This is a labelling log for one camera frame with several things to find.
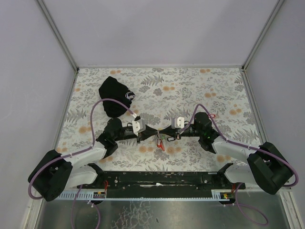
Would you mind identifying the key bunch with coloured tags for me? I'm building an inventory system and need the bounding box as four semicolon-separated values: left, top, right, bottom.
155;130;176;152

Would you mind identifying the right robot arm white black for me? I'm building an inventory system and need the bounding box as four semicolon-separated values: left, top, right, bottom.
160;112;294;195

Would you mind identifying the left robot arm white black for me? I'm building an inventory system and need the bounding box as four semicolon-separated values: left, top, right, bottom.
28;117;157;201

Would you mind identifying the floral table mat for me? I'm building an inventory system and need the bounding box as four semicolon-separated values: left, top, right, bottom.
57;68;262;171

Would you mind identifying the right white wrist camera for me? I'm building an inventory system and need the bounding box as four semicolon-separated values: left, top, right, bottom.
171;116;185;129

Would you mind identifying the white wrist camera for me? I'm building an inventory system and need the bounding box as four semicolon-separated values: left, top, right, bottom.
132;116;146;135
171;116;185;129

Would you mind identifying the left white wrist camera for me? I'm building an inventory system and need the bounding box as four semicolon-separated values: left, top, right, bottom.
132;116;146;135

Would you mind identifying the black drawstring bag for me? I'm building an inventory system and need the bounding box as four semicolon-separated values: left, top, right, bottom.
99;76;135;118

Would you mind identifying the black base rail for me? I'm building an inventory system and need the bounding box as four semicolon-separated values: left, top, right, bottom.
87;171;237;198

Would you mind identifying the grey slotted cable duct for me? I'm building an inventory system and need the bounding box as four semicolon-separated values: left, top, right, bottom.
56;190;106;201

